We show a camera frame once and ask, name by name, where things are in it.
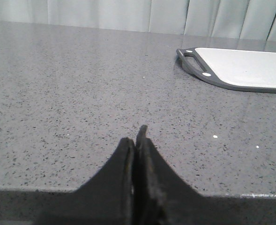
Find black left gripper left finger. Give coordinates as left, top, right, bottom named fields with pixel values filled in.
left=34, top=138, right=134, bottom=225

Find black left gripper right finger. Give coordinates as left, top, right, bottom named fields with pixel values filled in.
left=134, top=125, right=224, bottom=225

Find white cutting board grey rim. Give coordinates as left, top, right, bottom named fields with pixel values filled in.
left=176, top=47, right=276, bottom=94

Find white curtain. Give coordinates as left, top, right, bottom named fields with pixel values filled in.
left=0, top=0, right=276, bottom=41

